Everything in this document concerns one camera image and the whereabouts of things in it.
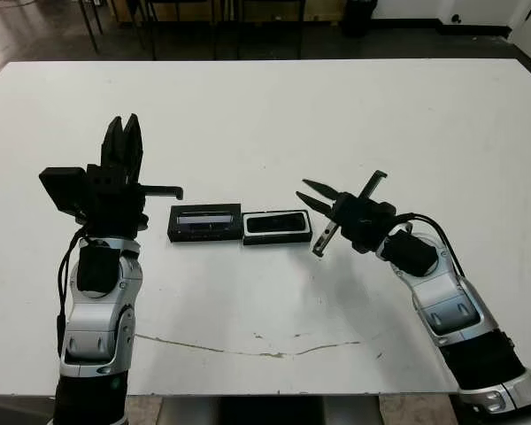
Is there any black box lid with window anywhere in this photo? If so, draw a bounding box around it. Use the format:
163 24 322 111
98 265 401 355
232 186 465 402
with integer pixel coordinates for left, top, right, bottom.
167 203 242 243

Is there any black box base white insert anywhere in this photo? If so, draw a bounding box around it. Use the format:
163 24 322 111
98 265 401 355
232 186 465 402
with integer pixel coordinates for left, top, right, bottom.
242 209 314 247

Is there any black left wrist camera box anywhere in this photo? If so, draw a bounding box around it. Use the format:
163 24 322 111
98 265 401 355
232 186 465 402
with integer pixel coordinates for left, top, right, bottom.
38 166 89 219

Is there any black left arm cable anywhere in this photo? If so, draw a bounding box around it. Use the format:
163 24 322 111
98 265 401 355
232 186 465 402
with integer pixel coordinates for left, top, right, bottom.
55 228 85 355

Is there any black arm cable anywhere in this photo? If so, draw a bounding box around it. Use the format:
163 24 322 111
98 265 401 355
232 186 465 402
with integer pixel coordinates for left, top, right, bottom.
55 228 85 355
396 212 466 278

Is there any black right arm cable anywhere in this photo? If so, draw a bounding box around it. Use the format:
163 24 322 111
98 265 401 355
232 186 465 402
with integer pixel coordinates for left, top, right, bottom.
396 212 466 278

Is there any black chair mesh backrest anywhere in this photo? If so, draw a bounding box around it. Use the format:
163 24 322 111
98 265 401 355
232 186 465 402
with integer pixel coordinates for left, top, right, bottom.
135 0 234 62

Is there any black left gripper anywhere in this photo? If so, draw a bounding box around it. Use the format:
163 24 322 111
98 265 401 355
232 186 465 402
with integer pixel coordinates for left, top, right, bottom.
77 113 185 238

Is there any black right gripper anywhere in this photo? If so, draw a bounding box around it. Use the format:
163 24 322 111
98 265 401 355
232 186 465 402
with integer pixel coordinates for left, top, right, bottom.
296 170 397 257

